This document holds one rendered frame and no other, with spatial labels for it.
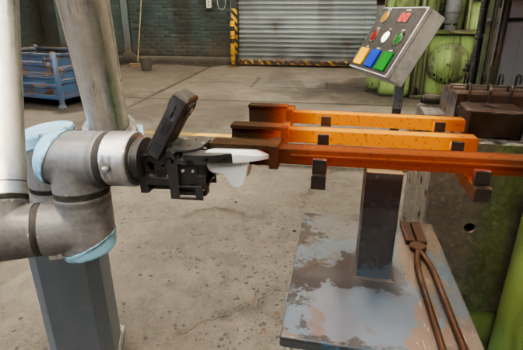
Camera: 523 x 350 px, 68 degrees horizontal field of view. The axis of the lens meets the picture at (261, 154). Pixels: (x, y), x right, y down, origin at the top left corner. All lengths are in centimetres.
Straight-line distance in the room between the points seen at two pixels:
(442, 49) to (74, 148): 565
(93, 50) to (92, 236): 47
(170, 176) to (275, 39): 863
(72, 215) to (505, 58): 121
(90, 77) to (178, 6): 869
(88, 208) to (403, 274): 57
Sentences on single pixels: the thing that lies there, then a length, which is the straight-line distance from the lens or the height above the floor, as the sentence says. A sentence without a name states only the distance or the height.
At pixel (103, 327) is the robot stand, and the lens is 152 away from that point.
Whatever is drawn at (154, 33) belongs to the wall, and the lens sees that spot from 994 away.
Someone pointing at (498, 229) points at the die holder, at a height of 71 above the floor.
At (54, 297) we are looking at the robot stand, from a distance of 144.
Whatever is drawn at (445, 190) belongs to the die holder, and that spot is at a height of 79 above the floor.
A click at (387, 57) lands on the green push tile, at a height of 102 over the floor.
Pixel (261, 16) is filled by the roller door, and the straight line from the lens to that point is 920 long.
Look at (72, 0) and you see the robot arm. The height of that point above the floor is 121.
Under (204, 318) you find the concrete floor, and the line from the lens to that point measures 175.
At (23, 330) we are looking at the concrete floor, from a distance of 193.
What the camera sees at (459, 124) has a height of 98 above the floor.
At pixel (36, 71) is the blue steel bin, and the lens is 591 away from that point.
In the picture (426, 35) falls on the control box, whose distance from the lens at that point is 157.
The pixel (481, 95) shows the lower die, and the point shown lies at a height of 99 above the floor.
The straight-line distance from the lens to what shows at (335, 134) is 67.
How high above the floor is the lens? 118
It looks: 20 degrees down
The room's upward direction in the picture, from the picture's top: straight up
